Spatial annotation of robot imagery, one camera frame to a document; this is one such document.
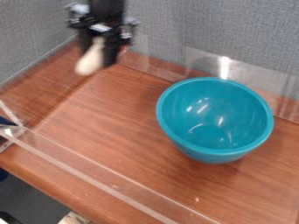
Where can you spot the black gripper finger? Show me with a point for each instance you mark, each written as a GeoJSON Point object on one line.
{"type": "Point", "coordinates": [111, 50]}
{"type": "Point", "coordinates": [86, 39]}

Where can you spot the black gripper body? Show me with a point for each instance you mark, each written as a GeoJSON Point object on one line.
{"type": "Point", "coordinates": [104, 17]}

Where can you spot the white and brown toy mushroom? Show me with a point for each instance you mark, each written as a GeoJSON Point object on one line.
{"type": "Point", "coordinates": [92, 59]}

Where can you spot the blue plastic bowl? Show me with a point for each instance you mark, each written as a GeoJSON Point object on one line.
{"type": "Point", "coordinates": [215, 119]}

